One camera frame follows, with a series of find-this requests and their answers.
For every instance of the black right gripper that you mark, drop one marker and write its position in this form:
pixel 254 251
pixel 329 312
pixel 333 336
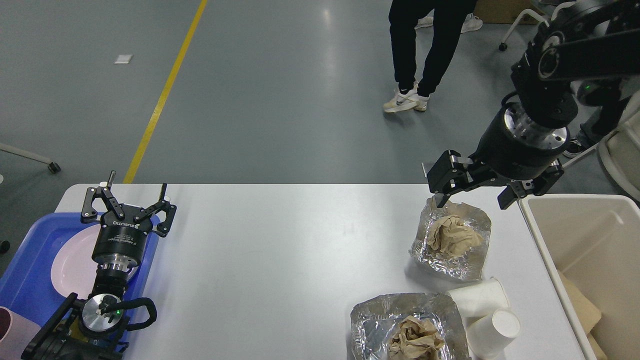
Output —
pixel 514 151

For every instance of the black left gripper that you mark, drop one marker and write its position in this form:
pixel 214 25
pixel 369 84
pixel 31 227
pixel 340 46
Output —
pixel 122 237

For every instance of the pink plate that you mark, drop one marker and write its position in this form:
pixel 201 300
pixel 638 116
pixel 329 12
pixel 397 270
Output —
pixel 73 270

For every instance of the foil sheet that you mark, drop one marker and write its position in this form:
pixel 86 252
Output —
pixel 375 322
pixel 468 267

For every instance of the brown paper bag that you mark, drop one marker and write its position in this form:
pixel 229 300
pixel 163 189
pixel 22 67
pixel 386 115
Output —
pixel 588 314

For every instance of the brown paper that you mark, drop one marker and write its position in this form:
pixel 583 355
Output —
pixel 415 339
pixel 450 236

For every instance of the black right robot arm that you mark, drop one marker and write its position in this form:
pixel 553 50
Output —
pixel 588 41

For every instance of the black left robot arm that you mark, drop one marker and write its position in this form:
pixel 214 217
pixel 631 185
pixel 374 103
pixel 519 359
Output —
pixel 92 328

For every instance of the person in jeans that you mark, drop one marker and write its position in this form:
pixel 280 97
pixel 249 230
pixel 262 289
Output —
pixel 603 121

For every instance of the beige plastic bin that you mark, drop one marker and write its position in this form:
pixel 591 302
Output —
pixel 593 240

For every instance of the upper white paper cup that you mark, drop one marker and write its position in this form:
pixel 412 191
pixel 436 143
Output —
pixel 480 299

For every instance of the white paper cup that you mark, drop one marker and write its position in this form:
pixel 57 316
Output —
pixel 490 335
pixel 480 299

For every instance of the white chair right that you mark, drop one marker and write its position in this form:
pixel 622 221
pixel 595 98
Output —
pixel 619 152

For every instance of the pink cup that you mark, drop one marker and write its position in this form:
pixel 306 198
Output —
pixel 16 332

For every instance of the person with white sneakers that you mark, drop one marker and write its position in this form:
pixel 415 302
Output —
pixel 471 23

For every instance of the lower white paper cup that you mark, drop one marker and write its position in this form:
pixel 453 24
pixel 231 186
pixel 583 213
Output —
pixel 490 335

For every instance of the cardboard box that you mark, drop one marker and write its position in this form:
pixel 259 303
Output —
pixel 502 11

